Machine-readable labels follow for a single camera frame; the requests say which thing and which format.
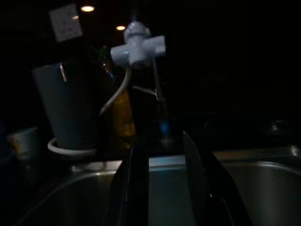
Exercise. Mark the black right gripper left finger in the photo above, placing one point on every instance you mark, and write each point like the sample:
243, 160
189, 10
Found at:
131, 193

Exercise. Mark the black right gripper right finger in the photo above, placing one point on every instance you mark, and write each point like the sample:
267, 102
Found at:
209, 193

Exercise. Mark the stainless steel sink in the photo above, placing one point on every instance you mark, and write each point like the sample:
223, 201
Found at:
270, 188

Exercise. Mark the chrome tap with blue valve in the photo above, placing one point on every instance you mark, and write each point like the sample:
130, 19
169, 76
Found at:
164, 126

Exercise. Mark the yellow cooking oil bottle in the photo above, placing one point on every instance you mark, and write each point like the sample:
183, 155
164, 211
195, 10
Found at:
122, 113

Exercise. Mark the grey cylinder water filter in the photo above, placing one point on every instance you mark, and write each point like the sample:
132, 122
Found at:
68, 108

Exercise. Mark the white printed mug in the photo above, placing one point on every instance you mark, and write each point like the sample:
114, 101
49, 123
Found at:
26, 143

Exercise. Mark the white tap diverter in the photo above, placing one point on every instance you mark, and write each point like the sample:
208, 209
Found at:
136, 49

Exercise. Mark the white wall socket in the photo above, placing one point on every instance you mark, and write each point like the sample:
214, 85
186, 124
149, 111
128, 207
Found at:
65, 22

